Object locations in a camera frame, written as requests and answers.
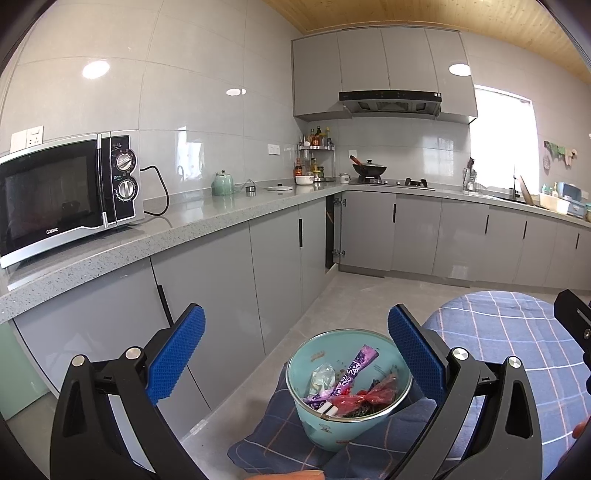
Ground pink transparent wrapper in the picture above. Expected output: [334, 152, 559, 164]
[329, 374, 398, 418]

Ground purple snack wrapper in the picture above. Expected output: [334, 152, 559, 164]
[304, 345, 380, 409]

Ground clear tall plastic bag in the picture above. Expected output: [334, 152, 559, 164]
[308, 363, 337, 399]

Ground black foam fruit net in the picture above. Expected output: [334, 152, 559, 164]
[344, 373, 398, 418]

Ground white black sponge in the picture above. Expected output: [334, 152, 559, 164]
[317, 401, 339, 417]

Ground kitchen faucet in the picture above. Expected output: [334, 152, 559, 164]
[509, 176, 520, 202]

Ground teal round trash bin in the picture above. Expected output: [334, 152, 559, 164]
[286, 329, 413, 452]

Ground right hand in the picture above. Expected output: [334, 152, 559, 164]
[572, 418, 591, 440]

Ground blue plaid tablecloth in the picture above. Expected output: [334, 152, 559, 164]
[228, 290, 590, 479]

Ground grey base cabinets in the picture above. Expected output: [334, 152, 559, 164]
[0, 189, 591, 416]

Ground silver black microwave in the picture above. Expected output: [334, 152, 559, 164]
[1, 131, 144, 269]

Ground black wok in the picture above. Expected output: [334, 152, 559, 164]
[349, 155, 387, 182]

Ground green ceramic teapot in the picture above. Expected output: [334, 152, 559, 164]
[211, 170, 235, 197]

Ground range hood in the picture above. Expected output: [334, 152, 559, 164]
[339, 89, 443, 118]

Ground metal spice rack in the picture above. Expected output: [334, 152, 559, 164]
[293, 126, 337, 185]

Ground grey wall cabinets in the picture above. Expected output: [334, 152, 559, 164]
[291, 26, 478, 124]

